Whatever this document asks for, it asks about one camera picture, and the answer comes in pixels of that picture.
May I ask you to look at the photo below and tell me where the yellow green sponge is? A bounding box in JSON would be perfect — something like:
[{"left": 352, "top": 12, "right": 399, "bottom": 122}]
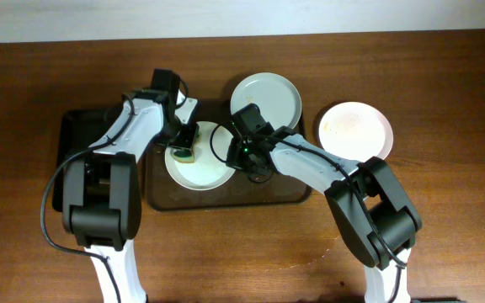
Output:
[{"left": 170, "top": 148, "right": 195, "bottom": 163}]

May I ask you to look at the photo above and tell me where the white round plate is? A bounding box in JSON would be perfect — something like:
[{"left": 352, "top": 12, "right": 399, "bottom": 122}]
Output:
[{"left": 164, "top": 121, "right": 235, "bottom": 191}]

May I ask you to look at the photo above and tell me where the pink round plate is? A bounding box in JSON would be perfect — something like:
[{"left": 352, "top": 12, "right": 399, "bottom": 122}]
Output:
[{"left": 317, "top": 102, "right": 394, "bottom": 162}]

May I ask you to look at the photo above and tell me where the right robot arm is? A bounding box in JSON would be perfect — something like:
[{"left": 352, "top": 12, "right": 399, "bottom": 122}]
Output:
[{"left": 227, "top": 134, "right": 422, "bottom": 302}]

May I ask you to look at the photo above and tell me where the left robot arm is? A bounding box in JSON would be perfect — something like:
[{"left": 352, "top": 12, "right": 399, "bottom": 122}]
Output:
[{"left": 59, "top": 93, "right": 198, "bottom": 302}]

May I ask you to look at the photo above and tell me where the brown plastic tray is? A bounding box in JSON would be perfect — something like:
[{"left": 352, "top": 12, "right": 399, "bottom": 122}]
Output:
[{"left": 143, "top": 99, "right": 313, "bottom": 212}]

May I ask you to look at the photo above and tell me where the black small tray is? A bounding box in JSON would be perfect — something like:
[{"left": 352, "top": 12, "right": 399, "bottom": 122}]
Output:
[{"left": 52, "top": 107, "right": 121, "bottom": 213}]

